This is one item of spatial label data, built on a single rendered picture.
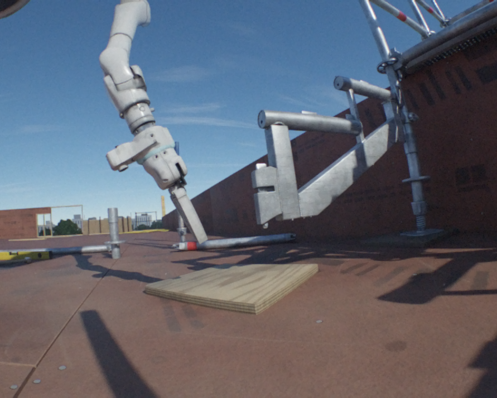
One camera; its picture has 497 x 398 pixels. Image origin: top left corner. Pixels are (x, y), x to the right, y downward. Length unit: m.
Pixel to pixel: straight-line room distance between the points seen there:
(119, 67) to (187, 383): 0.55
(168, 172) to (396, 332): 0.43
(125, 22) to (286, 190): 0.59
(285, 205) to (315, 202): 0.09
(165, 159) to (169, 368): 0.35
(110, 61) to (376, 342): 0.65
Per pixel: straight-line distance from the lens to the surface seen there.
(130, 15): 0.75
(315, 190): 0.67
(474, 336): 0.32
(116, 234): 1.43
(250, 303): 0.42
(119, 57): 0.61
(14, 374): 0.35
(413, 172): 1.08
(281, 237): 1.42
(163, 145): 0.51
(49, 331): 0.46
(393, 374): 0.26
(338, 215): 1.56
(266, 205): 0.59
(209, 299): 0.47
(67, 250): 1.97
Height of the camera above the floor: 0.15
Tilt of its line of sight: 4 degrees up
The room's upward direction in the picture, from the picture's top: 6 degrees counter-clockwise
